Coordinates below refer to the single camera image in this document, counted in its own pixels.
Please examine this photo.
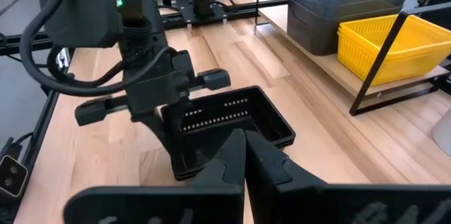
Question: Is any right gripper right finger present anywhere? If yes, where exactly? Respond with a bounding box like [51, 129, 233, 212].
[245, 130, 451, 224]

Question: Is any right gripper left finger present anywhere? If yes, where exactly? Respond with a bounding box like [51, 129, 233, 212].
[63, 128, 247, 224]

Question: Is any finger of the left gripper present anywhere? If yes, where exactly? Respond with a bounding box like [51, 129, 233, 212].
[168, 106, 193, 172]
[139, 113, 177, 175]

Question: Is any black perforated plastic basket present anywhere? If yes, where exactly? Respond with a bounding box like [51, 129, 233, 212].
[160, 85, 297, 182]

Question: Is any yellow perforated plastic basket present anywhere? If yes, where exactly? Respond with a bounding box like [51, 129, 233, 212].
[336, 13, 451, 58]
[337, 30, 451, 87]

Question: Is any black and white connector box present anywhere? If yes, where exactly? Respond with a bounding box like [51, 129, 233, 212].
[0, 153, 30, 199]

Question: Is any black aluminium frame rail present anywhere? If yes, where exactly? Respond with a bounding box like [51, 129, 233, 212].
[0, 0, 290, 58]
[0, 88, 61, 224]

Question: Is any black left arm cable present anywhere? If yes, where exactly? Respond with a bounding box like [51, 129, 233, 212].
[19, 0, 179, 97]

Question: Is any wooden shelf with black frame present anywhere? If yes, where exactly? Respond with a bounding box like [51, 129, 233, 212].
[253, 0, 451, 117]

